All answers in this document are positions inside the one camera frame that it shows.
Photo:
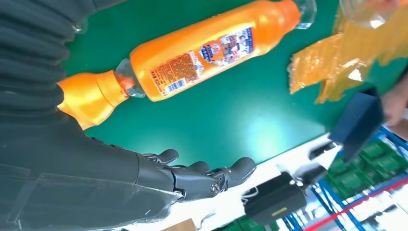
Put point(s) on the cardboard box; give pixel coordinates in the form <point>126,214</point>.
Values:
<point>180,226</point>

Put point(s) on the green table mat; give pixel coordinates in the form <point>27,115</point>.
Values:
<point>223,127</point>

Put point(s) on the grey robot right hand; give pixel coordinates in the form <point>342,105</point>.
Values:
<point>79,178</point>

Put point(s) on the yellow tape patch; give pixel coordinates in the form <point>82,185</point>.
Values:
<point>334,63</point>

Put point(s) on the dark blue folding stand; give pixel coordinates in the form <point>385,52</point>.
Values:
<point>357,124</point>

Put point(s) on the blue metal shelf rack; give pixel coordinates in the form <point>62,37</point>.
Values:
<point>338,205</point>

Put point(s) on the white table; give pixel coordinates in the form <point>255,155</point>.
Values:
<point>229,210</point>

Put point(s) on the black carrying case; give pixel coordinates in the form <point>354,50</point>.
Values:
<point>271,197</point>

